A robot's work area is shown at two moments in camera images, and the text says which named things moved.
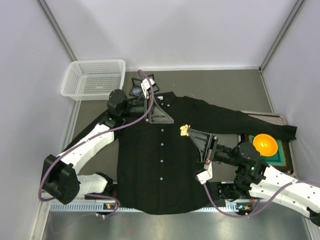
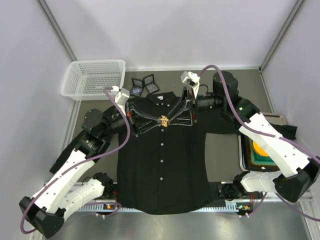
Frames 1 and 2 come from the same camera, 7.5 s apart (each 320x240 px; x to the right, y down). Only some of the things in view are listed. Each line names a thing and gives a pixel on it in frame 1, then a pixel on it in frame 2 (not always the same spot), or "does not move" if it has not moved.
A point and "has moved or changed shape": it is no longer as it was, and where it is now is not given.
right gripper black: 212,149 → 193,107
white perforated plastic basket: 93,79 does not move
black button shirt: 165,150 does not move
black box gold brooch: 155,88 does not move
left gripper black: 146,110 → 131,120
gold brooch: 184,129 has moved or changed shape
